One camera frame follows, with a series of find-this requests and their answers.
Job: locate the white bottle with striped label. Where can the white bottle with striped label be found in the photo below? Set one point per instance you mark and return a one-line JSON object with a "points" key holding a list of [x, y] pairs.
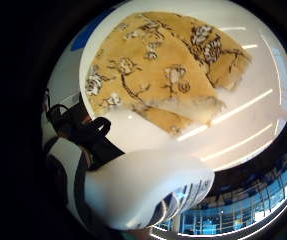
{"points": [[133, 186]]}

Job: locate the yellow floral cloth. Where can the yellow floral cloth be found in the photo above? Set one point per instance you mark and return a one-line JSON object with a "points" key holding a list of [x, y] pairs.
{"points": [[149, 83]]}

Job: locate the blue board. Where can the blue board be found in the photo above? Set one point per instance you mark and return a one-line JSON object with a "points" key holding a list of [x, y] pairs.
{"points": [[86, 33]]}

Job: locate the blue glass windows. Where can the blue glass windows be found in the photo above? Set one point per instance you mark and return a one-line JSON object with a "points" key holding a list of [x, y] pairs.
{"points": [[243, 206]]}

